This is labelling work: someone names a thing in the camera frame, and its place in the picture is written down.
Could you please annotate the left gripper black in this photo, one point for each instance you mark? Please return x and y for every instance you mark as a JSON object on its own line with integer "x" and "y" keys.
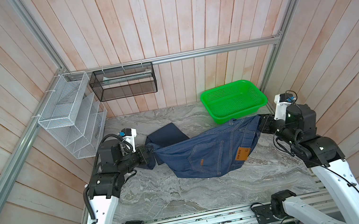
{"x": 144, "y": 157}

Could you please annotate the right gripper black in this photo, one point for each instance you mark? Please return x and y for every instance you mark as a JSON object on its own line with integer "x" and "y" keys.
{"x": 265, "y": 122}

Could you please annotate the dark blue denim trousers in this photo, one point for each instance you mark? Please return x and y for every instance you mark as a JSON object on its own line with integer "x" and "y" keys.
{"x": 212, "y": 153}

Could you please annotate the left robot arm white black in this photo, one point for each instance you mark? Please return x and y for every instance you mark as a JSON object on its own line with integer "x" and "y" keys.
{"x": 115, "y": 163}

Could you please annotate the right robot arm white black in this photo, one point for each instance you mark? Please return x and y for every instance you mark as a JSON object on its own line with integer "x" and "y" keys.
{"x": 297, "y": 128}

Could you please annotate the green plastic basket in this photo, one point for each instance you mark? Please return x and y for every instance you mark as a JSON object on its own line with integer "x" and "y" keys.
{"x": 232, "y": 101}

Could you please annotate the white mesh tiered shelf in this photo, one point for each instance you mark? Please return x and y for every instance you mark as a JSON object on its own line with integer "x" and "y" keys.
{"x": 73, "y": 116}

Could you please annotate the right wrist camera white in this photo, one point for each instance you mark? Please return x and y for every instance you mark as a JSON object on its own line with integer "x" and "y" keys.
{"x": 282, "y": 102}

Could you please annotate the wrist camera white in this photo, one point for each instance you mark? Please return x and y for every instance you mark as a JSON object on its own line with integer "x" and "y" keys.
{"x": 282, "y": 102}
{"x": 128, "y": 135}

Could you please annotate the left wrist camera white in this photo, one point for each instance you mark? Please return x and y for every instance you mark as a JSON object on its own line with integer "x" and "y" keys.
{"x": 128, "y": 135}

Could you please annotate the black mesh wall basket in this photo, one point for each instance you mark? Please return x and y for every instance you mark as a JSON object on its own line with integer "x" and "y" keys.
{"x": 124, "y": 82}

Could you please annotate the horizontal aluminium wall rail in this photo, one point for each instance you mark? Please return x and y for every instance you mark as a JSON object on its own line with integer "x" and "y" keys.
{"x": 194, "y": 53}

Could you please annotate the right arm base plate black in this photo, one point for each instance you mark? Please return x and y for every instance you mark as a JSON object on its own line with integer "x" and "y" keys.
{"x": 264, "y": 214}

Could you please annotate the left aluminium wall rail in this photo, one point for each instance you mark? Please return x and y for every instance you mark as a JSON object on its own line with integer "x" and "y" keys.
{"x": 17, "y": 159}

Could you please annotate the right aluminium corner post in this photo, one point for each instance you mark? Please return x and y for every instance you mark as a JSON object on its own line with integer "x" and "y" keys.
{"x": 272, "y": 54}

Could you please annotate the aluminium corner post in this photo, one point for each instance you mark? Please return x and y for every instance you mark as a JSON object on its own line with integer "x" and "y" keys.
{"x": 27, "y": 18}
{"x": 272, "y": 54}

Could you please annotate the left aluminium corner post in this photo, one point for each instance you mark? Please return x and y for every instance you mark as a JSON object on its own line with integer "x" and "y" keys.
{"x": 27, "y": 18}

